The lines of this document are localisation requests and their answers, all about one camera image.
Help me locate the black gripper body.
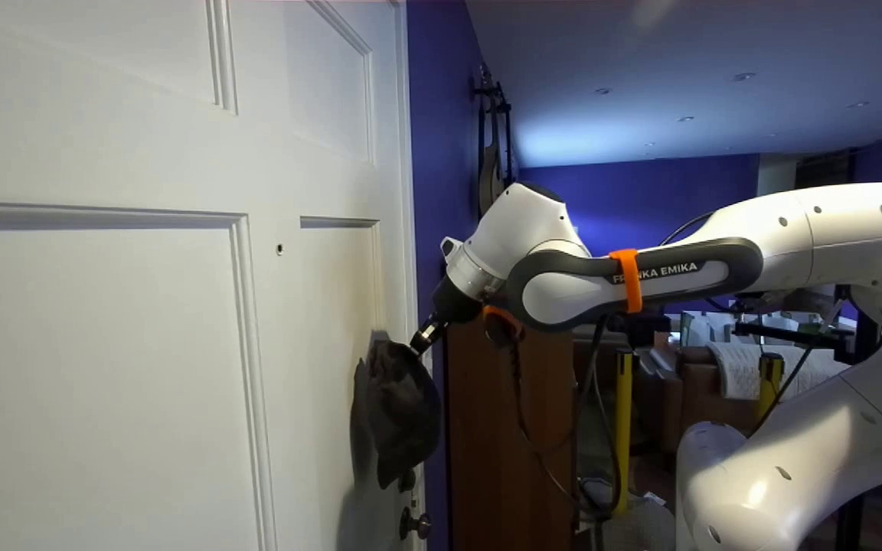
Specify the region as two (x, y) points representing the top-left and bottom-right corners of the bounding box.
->
(409, 284), (481, 355)

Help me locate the dark grey hat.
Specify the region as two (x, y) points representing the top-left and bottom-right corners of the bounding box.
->
(349, 331), (441, 487)

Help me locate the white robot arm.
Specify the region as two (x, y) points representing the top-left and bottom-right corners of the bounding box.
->
(413, 182), (882, 551)

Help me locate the brown wooden cabinet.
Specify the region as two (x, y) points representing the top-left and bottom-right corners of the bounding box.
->
(448, 321), (577, 551)

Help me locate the white panelled door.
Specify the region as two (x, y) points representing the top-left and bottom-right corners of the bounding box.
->
(0, 0), (418, 551)

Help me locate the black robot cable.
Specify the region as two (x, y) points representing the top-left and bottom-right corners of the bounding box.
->
(506, 318), (618, 513)

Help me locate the yellow stand post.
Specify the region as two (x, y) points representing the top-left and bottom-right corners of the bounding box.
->
(612, 353), (635, 513)
(755, 353), (783, 419)

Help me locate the black metal wall decoration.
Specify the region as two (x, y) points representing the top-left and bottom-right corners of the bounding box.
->
(471, 68), (513, 214)

